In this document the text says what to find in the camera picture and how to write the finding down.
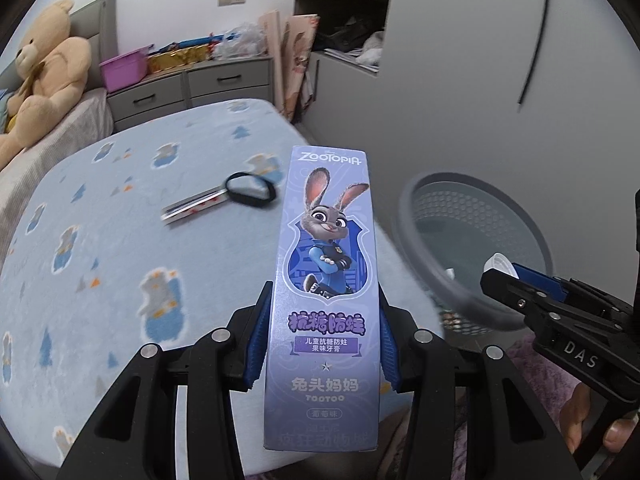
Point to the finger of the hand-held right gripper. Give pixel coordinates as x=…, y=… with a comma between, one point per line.
x=537, y=280
x=505, y=290

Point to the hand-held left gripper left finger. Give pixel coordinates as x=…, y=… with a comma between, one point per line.
x=255, y=345

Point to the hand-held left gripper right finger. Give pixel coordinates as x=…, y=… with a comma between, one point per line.
x=390, y=350

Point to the white bottle cap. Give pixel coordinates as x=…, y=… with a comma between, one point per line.
x=500, y=262

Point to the grey plastic mesh basket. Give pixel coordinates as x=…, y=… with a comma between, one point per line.
x=475, y=220

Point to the purple toothpaste box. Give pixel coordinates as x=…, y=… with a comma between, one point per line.
x=325, y=310

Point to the person's right hand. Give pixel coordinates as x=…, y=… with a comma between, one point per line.
x=575, y=415

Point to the grey wardrobe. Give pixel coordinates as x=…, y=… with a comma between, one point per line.
x=450, y=85

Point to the grey drawer dresser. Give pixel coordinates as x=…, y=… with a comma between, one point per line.
x=200, y=85

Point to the white cloth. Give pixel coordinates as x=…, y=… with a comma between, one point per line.
x=372, y=45

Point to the beige checked bed sheet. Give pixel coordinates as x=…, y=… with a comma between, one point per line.
x=75, y=125

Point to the plain pink cardboard board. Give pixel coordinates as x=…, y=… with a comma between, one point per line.
x=272, y=60

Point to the gold wrapped box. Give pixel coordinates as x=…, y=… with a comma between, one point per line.
x=180, y=59

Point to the dark clothes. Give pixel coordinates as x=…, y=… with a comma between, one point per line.
x=340, y=40

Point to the pink plastic bin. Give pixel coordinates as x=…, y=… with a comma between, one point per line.
x=125, y=70

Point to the clear plastic bag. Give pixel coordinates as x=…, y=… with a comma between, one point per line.
x=242, y=40

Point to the blue wrapping paper roll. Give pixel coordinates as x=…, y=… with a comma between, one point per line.
x=195, y=42

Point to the tan teddy bear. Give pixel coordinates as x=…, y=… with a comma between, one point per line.
x=55, y=70

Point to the grey padded headboard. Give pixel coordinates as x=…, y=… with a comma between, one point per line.
x=102, y=35

